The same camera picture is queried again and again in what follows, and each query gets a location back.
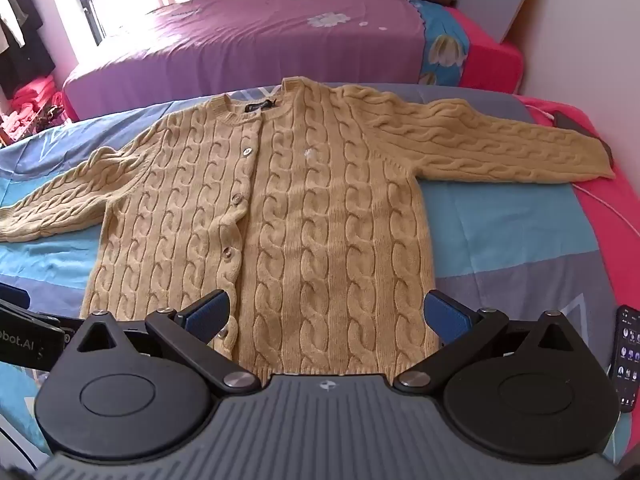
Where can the tan cable-knit cardigan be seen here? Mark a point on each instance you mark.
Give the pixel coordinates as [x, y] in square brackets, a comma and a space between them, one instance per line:
[305, 209]

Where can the hanging dark clothes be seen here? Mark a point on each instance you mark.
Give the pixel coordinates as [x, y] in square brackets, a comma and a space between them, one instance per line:
[24, 57]

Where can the red clothes pile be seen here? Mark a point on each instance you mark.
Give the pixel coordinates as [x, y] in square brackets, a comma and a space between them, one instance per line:
[35, 107]

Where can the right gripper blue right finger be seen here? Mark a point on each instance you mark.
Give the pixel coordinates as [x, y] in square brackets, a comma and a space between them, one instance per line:
[446, 317]

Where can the black smartphone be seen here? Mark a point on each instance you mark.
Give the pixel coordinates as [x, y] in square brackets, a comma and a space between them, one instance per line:
[625, 367]

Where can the purple floral bed cover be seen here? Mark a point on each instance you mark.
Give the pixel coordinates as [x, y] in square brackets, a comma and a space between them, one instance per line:
[206, 47]

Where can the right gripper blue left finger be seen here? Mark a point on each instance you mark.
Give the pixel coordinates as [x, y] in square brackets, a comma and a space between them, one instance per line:
[207, 317]

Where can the red blanket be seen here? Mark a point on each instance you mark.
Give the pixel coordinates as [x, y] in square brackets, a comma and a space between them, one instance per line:
[525, 248]

